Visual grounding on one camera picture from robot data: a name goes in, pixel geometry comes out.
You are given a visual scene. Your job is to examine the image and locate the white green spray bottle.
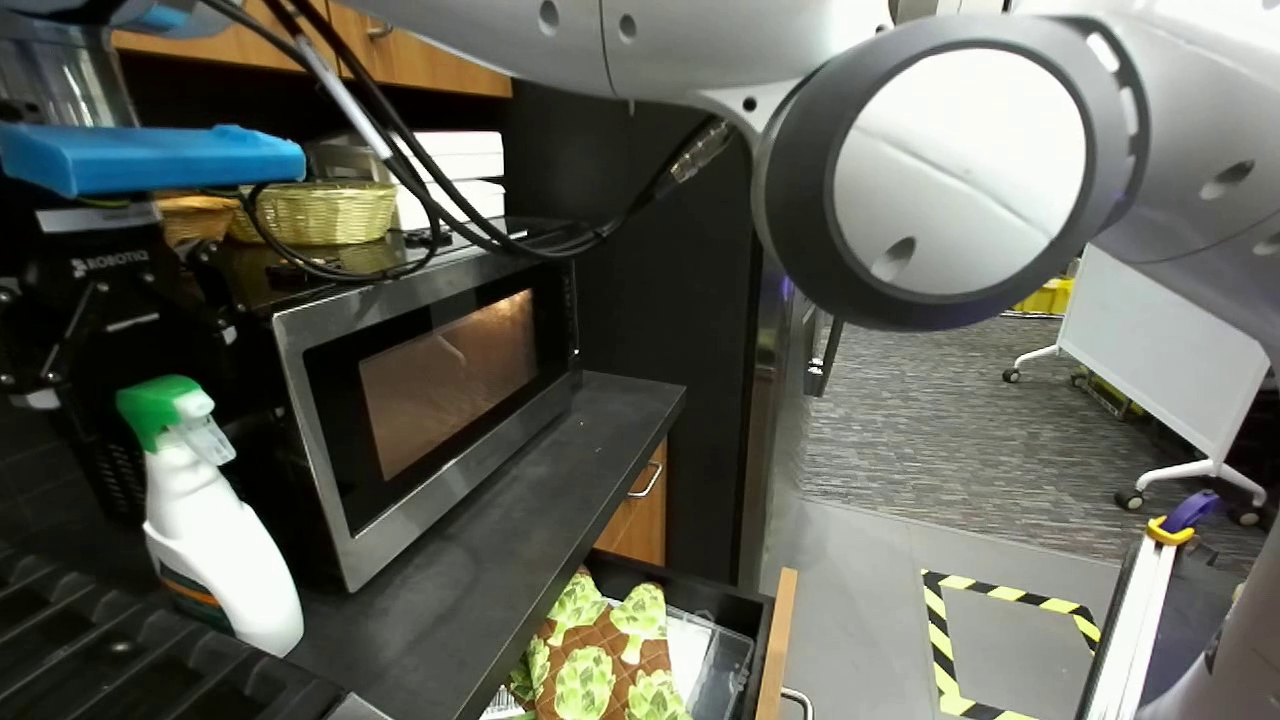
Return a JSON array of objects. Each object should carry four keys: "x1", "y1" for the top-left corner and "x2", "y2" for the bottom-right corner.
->
[{"x1": 114, "y1": 378, "x2": 303, "y2": 657}]

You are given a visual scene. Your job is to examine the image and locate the stainless steel refrigerator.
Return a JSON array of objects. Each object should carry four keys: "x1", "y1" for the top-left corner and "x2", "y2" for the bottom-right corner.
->
[{"x1": 739, "y1": 263, "x2": 842, "y2": 592}]

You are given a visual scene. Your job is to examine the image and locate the black gas stove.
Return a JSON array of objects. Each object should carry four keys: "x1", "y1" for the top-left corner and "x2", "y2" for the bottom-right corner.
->
[{"x1": 0, "y1": 544, "x2": 345, "y2": 720}]

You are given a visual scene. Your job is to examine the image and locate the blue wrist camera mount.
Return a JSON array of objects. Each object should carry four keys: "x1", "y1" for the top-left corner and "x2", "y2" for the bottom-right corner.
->
[{"x1": 0, "y1": 126, "x2": 303, "y2": 200}]

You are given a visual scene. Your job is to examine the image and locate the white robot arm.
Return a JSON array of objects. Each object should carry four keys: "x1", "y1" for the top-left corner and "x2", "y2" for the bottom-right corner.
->
[{"x1": 353, "y1": 0, "x2": 1280, "y2": 346}]

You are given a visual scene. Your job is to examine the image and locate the yellow woven basket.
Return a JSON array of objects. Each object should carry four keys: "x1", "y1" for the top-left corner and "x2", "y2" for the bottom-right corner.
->
[{"x1": 233, "y1": 184, "x2": 397, "y2": 247}]

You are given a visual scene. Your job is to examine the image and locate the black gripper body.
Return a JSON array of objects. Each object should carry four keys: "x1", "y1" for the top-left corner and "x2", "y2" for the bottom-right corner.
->
[{"x1": 0, "y1": 200, "x2": 233, "y2": 430}]

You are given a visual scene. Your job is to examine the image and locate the white stacked boxes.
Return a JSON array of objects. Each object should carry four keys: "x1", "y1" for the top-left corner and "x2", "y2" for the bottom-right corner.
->
[{"x1": 393, "y1": 129, "x2": 506, "y2": 232}]

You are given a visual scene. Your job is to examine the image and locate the shelf with yellow bins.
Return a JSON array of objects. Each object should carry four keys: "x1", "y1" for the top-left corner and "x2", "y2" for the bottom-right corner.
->
[{"x1": 1016, "y1": 278, "x2": 1072, "y2": 317}]

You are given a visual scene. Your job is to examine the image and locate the white rolling board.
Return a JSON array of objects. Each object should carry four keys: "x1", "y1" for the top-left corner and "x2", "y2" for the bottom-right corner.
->
[{"x1": 1002, "y1": 247, "x2": 1267, "y2": 523}]

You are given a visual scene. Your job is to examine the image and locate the upper wooden cabinets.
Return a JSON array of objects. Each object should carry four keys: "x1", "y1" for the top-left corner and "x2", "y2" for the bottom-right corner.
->
[{"x1": 111, "y1": 0, "x2": 511, "y2": 100}]

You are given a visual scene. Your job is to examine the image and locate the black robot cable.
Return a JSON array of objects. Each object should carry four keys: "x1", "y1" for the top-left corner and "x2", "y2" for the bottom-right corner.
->
[{"x1": 196, "y1": 0, "x2": 735, "y2": 286}]

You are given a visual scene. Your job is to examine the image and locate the open wooden drawer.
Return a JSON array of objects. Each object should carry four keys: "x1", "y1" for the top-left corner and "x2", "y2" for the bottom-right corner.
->
[{"x1": 479, "y1": 552, "x2": 812, "y2": 720}]

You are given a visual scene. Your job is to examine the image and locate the stainless steel microwave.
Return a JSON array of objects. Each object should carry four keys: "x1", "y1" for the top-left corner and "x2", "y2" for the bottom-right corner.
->
[{"x1": 219, "y1": 243, "x2": 579, "y2": 592}]

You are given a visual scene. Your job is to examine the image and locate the green patterned oven mitt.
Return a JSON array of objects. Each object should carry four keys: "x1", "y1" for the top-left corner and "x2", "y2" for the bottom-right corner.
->
[{"x1": 505, "y1": 571, "x2": 693, "y2": 720}]

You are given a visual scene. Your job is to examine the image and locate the lower wooden cabinet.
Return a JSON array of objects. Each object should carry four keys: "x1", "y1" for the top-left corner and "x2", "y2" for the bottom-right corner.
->
[{"x1": 594, "y1": 448, "x2": 667, "y2": 563}]

